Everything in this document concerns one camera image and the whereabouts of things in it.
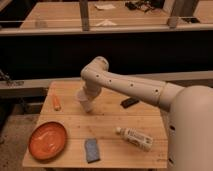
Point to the orange ceramic plate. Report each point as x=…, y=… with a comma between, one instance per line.
x=47, y=141

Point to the white plastic bottle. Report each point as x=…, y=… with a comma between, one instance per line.
x=135, y=137

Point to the grey metal post right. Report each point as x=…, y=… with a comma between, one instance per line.
x=176, y=8

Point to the small wooden table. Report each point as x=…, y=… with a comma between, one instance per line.
x=100, y=123

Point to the translucent white cup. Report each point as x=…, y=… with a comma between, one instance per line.
x=87, y=105

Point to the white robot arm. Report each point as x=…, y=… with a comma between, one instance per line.
x=190, y=140

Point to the grey metal post left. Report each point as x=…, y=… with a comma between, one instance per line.
x=84, y=12

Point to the orange carrot toy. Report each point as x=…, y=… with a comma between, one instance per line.
x=56, y=103

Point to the blue sponge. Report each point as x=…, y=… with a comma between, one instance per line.
x=92, y=150

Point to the white paper sheet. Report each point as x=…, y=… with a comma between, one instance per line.
x=105, y=7

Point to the black rectangular block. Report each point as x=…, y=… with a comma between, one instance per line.
x=128, y=102

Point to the grey metal post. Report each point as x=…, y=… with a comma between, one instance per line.
x=176, y=8
x=84, y=12

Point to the white folded paper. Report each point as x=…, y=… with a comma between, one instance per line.
x=106, y=23

